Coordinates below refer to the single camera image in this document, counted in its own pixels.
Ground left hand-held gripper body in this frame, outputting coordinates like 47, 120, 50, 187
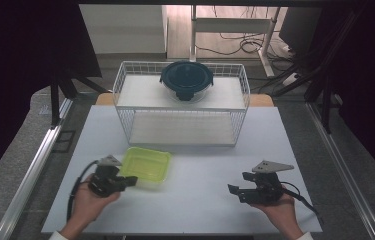
87, 154, 127, 198

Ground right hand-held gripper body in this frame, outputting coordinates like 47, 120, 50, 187
237, 160, 295, 205

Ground yellow-green plastic food container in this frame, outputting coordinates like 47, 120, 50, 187
118, 146, 173, 184

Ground white wire rack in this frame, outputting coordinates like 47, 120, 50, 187
112, 60, 251, 148

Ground round glass container blue lid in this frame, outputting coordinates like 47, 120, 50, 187
159, 60, 215, 103

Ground person's right hand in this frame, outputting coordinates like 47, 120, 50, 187
250, 186, 299, 232

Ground person's left hand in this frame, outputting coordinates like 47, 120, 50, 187
70, 173, 122, 225

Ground black tripod stand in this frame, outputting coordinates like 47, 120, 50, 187
49, 75, 110, 130

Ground white power strip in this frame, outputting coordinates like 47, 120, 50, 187
281, 73, 300, 88

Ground dark curtain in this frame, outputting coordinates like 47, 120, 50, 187
308, 0, 375, 192
0, 0, 103, 195

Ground white cabinet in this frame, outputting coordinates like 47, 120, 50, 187
78, 4, 169, 55

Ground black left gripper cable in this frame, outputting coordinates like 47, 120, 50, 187
66, 159, 100, 222

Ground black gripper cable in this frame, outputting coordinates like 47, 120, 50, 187
280, 181, 323, 224
66, 159, 100, 222

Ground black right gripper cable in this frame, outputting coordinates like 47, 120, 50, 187
280, 181, 323, 224

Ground aluminium rail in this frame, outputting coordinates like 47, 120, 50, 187
0, 98, 75, 240
305, 101, 375, 240

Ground black floor cables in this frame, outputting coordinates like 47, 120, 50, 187
196, 5, 298, 58

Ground white metal desk frame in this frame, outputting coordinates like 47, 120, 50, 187
189, 4, 281, 78

